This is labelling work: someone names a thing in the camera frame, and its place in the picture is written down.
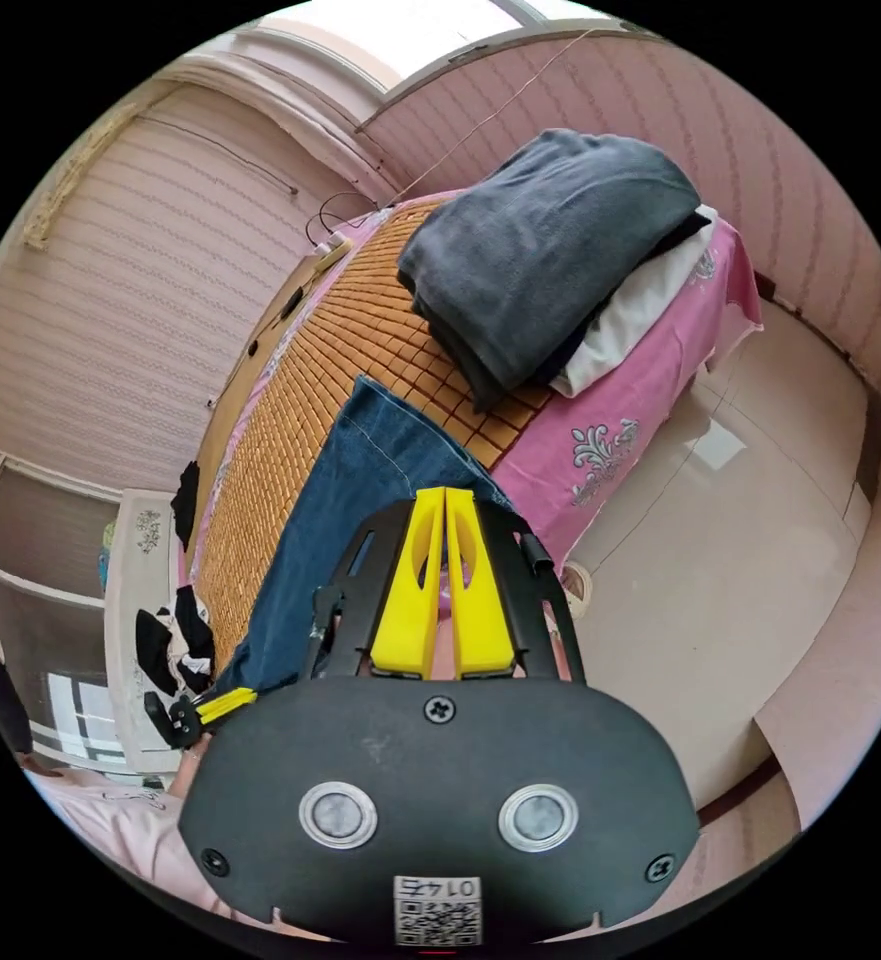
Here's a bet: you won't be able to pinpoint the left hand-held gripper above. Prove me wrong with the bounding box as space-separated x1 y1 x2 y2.
142 685 260 752

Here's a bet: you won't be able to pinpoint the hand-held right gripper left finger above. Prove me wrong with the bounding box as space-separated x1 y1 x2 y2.
370 486 447 681

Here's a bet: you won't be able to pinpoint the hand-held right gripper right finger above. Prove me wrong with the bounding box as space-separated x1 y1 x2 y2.
445 486 519 682

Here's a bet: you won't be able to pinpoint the blue jeans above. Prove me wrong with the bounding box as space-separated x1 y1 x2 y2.
213 374 521 696

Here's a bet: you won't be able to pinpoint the person's left hand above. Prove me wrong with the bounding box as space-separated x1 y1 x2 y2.
166 733 215 799

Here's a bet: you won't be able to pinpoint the black and white garment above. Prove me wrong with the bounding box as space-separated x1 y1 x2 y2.
134 584 218 697

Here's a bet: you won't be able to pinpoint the beige slipper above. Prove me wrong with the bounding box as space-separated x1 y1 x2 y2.
559 560 596 622

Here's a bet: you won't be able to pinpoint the white embroidered pillow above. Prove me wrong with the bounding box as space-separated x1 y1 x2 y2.
103 487 186 775

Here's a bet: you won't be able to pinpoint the person's body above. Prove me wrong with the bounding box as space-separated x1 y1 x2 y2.
0 573 284 930

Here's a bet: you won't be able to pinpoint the bed with woven mat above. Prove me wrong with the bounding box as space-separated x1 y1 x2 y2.
177 191 765 680

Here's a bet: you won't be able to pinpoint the pile of clothes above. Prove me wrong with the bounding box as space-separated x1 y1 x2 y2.
395 127 720 415

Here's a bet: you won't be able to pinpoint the window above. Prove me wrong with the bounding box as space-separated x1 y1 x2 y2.
280 0 588 94

